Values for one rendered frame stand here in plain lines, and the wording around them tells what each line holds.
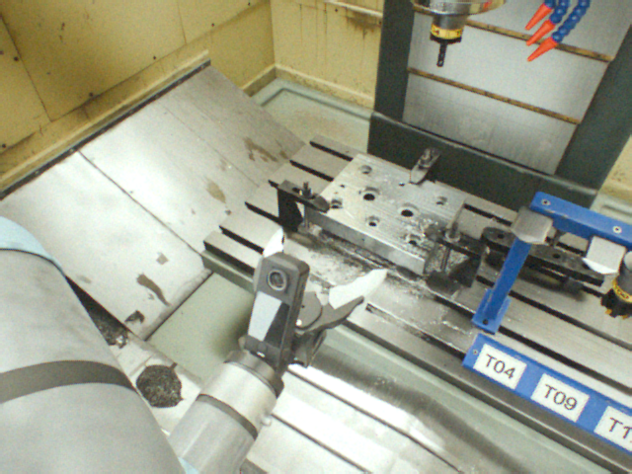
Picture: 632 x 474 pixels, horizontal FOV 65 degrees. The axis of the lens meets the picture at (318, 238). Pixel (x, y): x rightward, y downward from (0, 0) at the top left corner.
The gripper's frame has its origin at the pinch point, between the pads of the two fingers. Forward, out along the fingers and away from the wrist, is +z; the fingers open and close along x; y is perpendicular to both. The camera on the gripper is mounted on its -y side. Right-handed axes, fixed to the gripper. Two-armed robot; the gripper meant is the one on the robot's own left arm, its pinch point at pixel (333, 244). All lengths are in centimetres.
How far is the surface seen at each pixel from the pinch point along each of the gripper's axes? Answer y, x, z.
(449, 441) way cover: 53, 25, 6
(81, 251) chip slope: 55, -80, 10
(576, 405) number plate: 36, 41, 15
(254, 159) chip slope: 60, -63, 70
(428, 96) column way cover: 29, -11, 85
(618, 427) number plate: 36, 48, 14
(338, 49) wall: 47, -60, 129
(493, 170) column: 46, 12, 84
